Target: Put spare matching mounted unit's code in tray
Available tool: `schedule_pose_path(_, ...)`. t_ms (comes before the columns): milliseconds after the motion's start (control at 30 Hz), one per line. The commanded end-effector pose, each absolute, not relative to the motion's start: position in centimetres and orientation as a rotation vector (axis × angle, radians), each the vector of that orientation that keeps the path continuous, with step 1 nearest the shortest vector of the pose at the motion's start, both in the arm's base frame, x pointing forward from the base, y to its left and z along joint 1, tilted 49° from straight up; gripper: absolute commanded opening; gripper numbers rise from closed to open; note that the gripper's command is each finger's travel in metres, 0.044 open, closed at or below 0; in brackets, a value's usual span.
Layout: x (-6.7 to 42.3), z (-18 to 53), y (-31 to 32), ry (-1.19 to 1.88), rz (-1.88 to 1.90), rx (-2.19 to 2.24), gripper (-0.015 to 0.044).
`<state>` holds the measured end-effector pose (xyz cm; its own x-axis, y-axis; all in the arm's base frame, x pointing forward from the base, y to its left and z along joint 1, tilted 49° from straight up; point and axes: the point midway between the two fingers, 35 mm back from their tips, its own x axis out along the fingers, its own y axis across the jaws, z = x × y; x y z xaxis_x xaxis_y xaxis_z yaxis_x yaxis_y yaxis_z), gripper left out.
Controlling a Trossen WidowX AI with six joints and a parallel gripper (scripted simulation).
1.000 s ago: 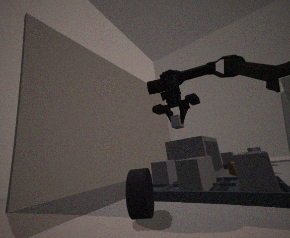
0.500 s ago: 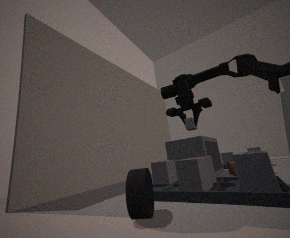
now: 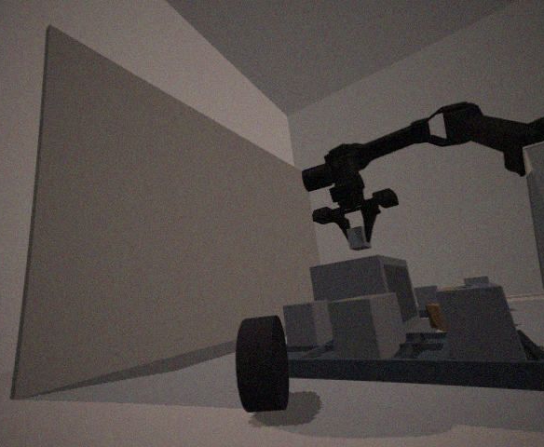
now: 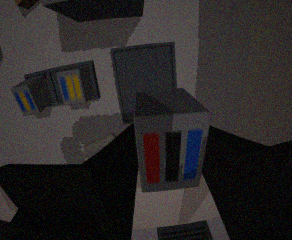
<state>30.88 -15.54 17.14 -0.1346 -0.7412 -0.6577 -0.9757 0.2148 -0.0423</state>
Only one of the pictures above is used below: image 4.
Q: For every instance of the brown rectangular block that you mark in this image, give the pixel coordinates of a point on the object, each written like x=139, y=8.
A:
x=25, y=3

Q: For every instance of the beige flat wall panel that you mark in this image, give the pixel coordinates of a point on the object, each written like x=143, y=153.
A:
x=266, y=106

